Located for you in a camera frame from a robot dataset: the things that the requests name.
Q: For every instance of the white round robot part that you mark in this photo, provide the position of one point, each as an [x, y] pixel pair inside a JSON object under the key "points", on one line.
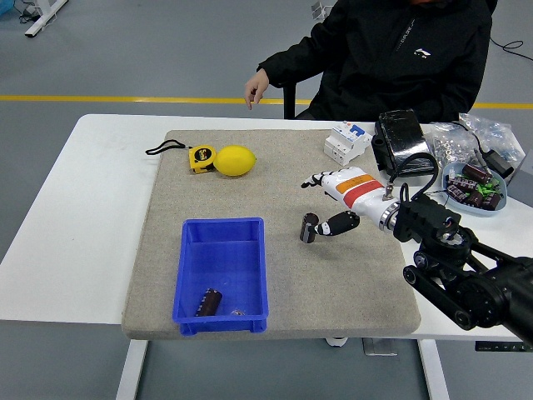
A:
{"points": [[336, 341]]}

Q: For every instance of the dark cylindrical battery grey stripe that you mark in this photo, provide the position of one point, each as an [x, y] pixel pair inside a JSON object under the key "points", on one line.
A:
{"points": [[309, 228]]}

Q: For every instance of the black table control panel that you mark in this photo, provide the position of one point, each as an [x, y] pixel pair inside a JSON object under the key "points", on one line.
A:
{"points": [[499, 346]]}

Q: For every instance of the person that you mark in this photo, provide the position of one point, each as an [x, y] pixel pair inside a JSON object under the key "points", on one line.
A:
{"points": [[395, 62]]}

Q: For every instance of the green plastic connectors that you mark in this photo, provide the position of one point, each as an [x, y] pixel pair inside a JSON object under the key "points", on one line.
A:
{"points": [[487, 188]]}

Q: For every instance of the person's right hand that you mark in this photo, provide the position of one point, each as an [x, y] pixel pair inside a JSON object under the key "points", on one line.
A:
{"points": [[256, 85]]}

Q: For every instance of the blue plastic box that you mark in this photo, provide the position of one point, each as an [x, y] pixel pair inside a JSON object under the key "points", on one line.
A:
{"points": [[225, 258]]}

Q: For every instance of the blue background object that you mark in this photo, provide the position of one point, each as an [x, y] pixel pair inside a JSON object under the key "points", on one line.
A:
{"points": [[5, 6]]}

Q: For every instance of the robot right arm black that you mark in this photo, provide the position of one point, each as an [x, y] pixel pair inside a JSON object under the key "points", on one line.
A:
{"points": [[458, 258]]}

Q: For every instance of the small brown scrap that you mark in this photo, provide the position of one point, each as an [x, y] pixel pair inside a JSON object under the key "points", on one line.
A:
{"points": [[237, 311]]}

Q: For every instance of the white table leg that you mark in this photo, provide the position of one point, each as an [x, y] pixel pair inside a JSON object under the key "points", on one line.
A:
{"points": [[131, 371], [433, 371]]}

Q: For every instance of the white background desk leg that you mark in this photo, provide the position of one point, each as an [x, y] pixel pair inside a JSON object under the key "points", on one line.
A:
{"points": [[43, 18]]}

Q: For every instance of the white circuit breaker blue switch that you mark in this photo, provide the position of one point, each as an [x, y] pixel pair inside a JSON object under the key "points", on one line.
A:
{"points": [[345, 143]]}

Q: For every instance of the light blue bowl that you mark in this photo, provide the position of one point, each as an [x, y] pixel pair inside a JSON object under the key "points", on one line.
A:
{"points": [[470, 210]]}

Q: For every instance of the grey metal probe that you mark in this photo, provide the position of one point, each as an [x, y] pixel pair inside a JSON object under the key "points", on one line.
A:
{"points": [[479, 158]]}

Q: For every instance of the small white floor item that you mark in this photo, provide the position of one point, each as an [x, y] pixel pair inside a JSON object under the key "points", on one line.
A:
{"points": [[320, 8]]}

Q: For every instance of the grey bracket under table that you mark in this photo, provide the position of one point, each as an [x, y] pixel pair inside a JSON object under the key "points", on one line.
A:
{"points": [[379, 347]]}

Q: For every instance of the black office chair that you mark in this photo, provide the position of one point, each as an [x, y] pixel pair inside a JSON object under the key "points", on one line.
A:
{"points": [[290, 100]]}

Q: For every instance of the grey-brown mat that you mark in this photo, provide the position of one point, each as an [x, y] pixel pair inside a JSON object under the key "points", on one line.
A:
{"points": [[270, 196]]}

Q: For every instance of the clear plastic bag of parts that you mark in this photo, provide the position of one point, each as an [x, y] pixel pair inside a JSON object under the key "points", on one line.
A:
{"points": [[451, 143]]}

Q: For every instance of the robot right hand white shell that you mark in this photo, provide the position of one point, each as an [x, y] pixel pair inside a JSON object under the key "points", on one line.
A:
{"points": [[354, 187]]}

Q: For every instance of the dark brown capacitor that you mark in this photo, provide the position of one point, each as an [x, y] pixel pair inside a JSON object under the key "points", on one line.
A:
{"points": [[458, 193], [492, 201], [474, 198], [478, 173], [464, 182]]}

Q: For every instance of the person's right forearm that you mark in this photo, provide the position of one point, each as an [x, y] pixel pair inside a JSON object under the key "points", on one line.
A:
{"points": [[295, 62]]}

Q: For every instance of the yellow lemon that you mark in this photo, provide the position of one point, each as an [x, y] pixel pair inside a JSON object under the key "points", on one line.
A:
{"points": [[234, 161]]}

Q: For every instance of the dark brown cylindrical battery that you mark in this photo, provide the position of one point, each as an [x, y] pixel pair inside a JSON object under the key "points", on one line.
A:
{"points": [[209, 302]]}

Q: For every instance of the black wrapped case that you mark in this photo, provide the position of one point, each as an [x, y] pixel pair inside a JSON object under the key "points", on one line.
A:
{"points": [[401, 139]]}

